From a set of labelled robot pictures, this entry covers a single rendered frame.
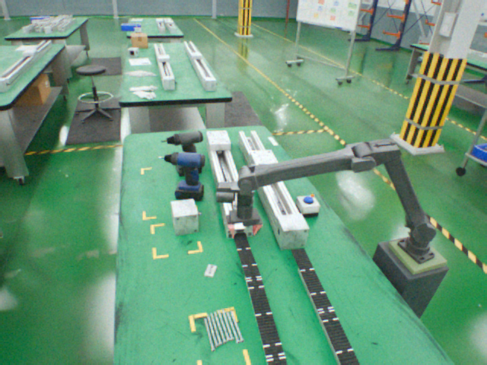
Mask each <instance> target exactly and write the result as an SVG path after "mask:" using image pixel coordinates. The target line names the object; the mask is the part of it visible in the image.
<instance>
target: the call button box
mask: <svg viewBox="0 0 487 365"><path fill-rule="evenodd" d="M304 197H306V196H298V197H297V199H296V205H295V206H296V208H297V209H298V212H299V214H301V215H302V216H303V217H318V214H319V210H320V205H319V203H318V202H317V200H316V198H314V197H312V198H313V202H312V203H306V202H305V201H304Z"/></svg>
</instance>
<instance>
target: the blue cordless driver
mask: <svg viewBox="0 0 487 365"><path fill-rule="evenodd" d="M159 158H160V159H164V161H166V162H168V163H171V164H172V165H179V166H181V170H182V173H184V177H185V180H181V181H180V182H179V183H178V185H177V188H176V191H175V196H176V199H190V198H193V201H198V202H200V201H201V200H202V195H203V192H204V189H203V184H201V182H200V181H199V171H198V167H200V166H201V167H204V166H205V155H204V154H202V155H201V154H197V153H186V152H180V153H179V152H173V153H172V154H165V155H164V157H159Z"/></svg>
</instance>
